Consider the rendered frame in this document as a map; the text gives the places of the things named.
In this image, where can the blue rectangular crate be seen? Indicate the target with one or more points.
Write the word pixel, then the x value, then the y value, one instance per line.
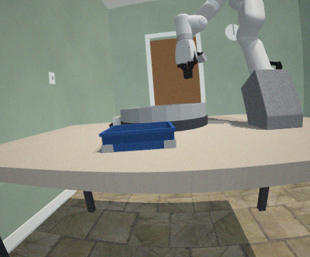
pixel 138 137

